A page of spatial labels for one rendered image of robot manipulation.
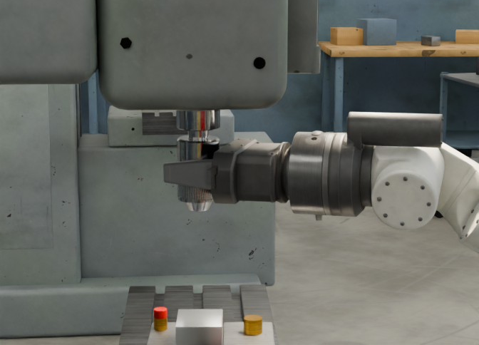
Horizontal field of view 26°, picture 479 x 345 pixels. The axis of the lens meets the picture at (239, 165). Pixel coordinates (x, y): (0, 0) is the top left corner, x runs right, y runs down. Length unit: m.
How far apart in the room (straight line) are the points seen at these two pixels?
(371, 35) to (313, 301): 3.02
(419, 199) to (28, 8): 0.42
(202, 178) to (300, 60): 0.16
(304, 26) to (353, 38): 6.12
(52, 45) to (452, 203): 0.45
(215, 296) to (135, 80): 0.75
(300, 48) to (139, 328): 0.62
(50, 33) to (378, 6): 6.78
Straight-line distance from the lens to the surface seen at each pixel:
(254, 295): 1.72
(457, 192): 1.13
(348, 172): 1.06
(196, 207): 1.13
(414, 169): 1.03
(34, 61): 1.01
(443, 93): 5.95
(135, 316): 1.63
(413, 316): 4.43
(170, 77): 1.02
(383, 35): 7.23
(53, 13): 1.01
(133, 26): 1.02
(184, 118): 1.11
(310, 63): 1.11
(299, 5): 1.10
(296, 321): 4.32
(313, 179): 1.06
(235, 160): 1.07
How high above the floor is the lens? 1.46
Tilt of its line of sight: 11 degrees down
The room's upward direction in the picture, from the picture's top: straight up
